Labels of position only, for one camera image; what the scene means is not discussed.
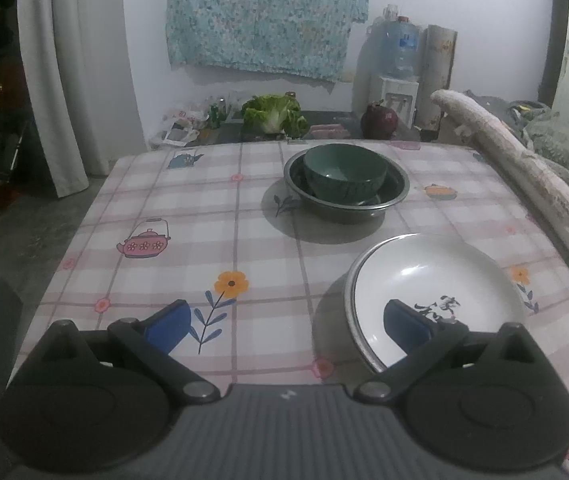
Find pink sausage packet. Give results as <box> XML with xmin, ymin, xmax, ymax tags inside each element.
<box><xmin>309</xmin><ymin>124</ymin><xmax>349</xmax><ymax>140</ymax></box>

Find green ceramic bowl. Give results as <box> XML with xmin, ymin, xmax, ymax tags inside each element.
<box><xmin>303</xmin><ymin>143</ymin><xmax>389</xmax><ymax>201</ymax></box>

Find rolled white mat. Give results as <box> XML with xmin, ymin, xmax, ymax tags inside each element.
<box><xmin>429</xmin><ymin>89</ymin><xmax>569</xmax><ymax>266</ymax></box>

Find blue floral wall cloth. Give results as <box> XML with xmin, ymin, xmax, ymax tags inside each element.
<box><xmin>166</xmin><ymin>0</ymin><xmax>370</xmax><ymax>82</ymax></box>

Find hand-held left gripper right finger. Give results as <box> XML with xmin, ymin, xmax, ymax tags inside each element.
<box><xmin>352</xmin><ymin>299</ymin><xmax>545</xmax><ymax>403</ymax></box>

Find dark side table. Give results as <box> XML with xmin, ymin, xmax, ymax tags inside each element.
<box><xmin>184</xmin><ymin>110</ymin><xmax>423</xmax><ymax>148</ymax></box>

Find large clear water bottle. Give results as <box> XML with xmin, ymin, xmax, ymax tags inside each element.
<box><xmin>372</xmin><ymin>16</ymin><xmax>421</xmax><ymax>81</ymax></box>

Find green lettuce head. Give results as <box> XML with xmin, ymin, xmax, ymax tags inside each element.
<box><xmin>241</xmin><ymin>94</ymin><xmax>310</xmax><ymax>140</ymax></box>

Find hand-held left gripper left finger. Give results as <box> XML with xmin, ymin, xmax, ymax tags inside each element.
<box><xmin>34</xmin><ymin>299</ymin><xmax>222</xmax><ymax>403</ymax></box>

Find white plastic bags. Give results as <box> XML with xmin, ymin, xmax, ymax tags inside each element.
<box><xmin>149</xmin><ymin>102</ymin><xmax>210</xmax><ymax>148</ymax></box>

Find rolled floral paper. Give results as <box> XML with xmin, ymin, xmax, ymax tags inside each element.
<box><xmin>417</xmin><ymin>24</ymin><xmax>459</xmax><ymax>131</ymax></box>

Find large stainless steel plate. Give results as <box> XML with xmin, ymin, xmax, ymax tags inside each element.
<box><xmin>343</xmin><ymin>234</ymin><xmax>530</xmax><ymax>376</ymax></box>

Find white curtain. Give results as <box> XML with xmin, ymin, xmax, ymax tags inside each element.
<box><xmin>17</xmin><ymin>0</ymin><xmax>145</xmax><ymax>198</ymax></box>

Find white printed plate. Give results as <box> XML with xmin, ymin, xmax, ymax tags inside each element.
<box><xmin>347</xmin><ymin>232</ymin><xmax>528</xmax><ymax>373</ymax></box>

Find red onion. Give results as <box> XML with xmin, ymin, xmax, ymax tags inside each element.
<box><xmin>361</xmin><ymin>102</ymin><xmax>399</xmax><ymax>140</ymax></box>

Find plaid flowered tablecloth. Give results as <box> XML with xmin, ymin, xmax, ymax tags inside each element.
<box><xmin>12</xmin><ymin>139</ymin><xmax>569</xmax><ymax>466</ymax></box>

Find grey blanket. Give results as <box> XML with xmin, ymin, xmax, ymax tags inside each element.
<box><xmin>465</xmin><ymin>90</ymin><xmax>569</xmax><ymax>201</ymax></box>

